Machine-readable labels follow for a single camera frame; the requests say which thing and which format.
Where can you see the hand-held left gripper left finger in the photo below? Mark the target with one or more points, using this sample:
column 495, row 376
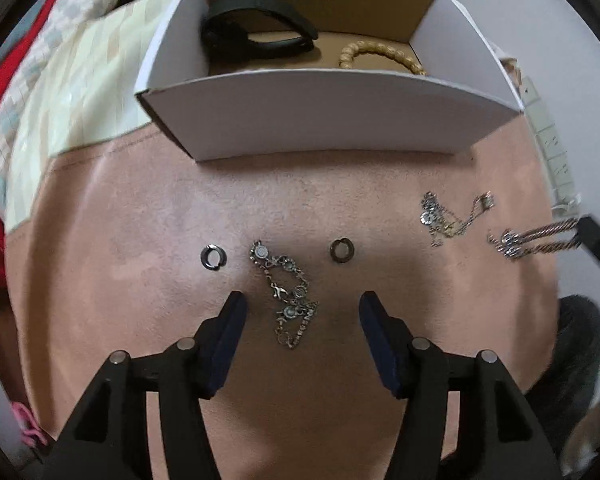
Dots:
column 226, row 341

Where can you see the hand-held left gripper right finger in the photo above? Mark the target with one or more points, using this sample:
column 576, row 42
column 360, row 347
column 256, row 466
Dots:
column 380, row 340

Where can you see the white cardboard box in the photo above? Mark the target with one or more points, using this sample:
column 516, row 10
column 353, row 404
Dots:
column 330, row 70

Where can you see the pink suede mat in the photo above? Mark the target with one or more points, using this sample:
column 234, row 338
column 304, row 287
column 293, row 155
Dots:
column 300, row 280

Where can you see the white power strip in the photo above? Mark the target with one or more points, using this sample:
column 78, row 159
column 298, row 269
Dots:
column 550, row 135

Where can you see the dark grey cloth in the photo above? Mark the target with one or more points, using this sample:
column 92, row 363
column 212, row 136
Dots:
column 575, row 370

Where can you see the pink ribbon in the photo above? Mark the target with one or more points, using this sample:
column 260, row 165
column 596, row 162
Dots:
column 27, row 425

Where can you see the red cloth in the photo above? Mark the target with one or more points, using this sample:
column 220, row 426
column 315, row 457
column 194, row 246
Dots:
column 5, row 170

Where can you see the checkered cream blanket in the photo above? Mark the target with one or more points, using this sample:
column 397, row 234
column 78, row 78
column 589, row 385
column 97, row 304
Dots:
column 75, row 90

